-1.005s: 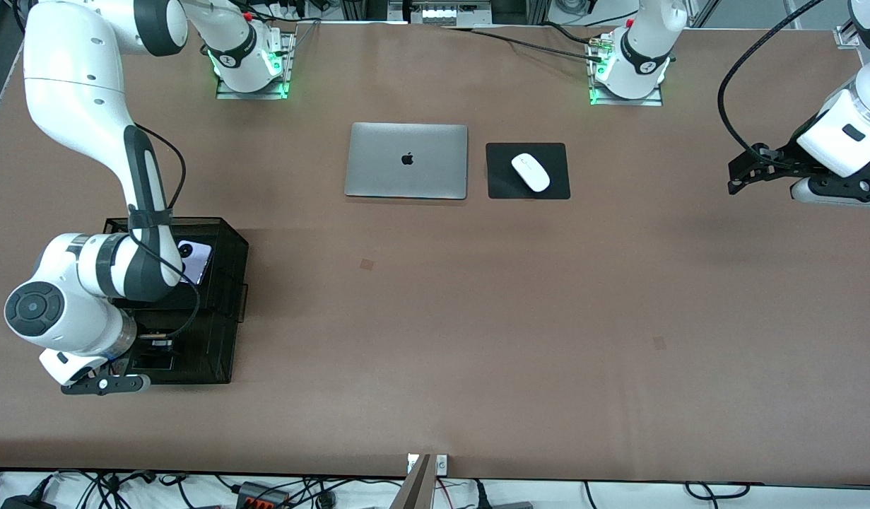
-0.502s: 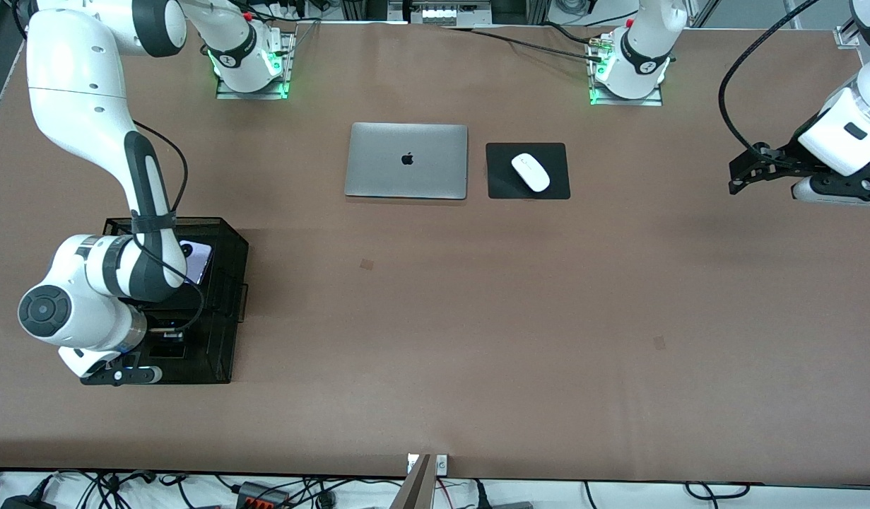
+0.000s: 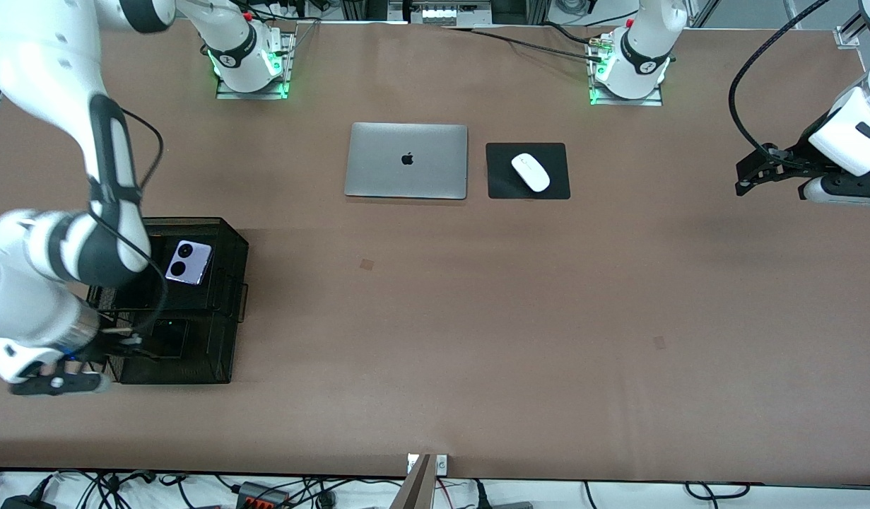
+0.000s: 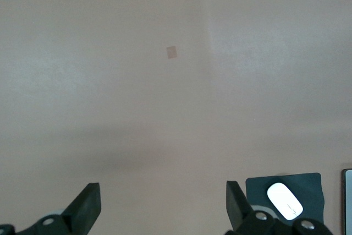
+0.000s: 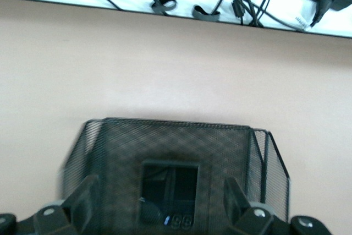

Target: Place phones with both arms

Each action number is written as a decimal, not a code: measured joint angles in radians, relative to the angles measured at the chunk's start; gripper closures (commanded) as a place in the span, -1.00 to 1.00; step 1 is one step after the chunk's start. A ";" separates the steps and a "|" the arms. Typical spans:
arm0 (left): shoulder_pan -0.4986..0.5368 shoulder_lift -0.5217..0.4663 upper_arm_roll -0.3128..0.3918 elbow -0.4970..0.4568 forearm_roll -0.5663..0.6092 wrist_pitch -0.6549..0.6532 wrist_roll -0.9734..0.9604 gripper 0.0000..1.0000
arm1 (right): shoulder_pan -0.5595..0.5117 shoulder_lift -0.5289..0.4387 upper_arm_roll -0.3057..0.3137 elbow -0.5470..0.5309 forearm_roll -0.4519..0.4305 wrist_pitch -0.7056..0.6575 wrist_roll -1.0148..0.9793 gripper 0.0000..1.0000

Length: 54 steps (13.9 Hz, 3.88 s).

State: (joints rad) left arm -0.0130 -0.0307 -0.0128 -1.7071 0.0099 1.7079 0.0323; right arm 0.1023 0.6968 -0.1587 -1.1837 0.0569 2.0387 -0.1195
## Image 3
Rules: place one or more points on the lilac flip phone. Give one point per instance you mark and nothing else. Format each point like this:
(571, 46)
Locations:
(191, 263)

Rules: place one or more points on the black flip phone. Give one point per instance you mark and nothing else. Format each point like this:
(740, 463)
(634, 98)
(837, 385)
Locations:
(172, 339)

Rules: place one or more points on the black orange power strip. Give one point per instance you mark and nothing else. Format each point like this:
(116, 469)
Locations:
(261, 496)

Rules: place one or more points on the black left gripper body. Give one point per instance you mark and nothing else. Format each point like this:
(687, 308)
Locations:
(796, 157)

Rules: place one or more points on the white computer mouse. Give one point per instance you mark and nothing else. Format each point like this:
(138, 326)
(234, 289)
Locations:
(531, 172)

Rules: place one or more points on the black mouse pad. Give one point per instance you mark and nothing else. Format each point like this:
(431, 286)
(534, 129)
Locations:
(502, 180)

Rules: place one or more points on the silver closed laptop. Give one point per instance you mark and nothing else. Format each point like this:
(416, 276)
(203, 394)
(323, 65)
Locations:
(406, 161)

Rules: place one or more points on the aluminium corner bracket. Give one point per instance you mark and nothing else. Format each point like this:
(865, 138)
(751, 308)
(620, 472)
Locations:
(848, 35)

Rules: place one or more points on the white metal table bracket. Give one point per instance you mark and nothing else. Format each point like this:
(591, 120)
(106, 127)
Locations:
(442, 464)

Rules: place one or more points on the black mesh two-tier tray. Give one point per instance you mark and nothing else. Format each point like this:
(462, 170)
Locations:
(222, 339)

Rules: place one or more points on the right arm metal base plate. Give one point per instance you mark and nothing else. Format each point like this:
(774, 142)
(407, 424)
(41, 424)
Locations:
(287, 63)

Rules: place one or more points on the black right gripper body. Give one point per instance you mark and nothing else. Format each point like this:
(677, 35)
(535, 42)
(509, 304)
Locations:
(108, 344)

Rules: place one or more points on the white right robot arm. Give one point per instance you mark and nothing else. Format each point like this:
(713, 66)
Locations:
(46, 85)

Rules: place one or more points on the black power adapter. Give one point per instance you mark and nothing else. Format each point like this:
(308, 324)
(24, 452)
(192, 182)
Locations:
(25, 502)

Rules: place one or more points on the white power strip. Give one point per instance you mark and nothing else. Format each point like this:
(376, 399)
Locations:
(452, 14)

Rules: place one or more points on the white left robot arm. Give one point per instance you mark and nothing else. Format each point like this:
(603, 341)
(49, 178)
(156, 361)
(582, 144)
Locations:
(643, 42)

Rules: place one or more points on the grey beam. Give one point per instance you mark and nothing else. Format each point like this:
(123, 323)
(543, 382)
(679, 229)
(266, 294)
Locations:
(413, 491)

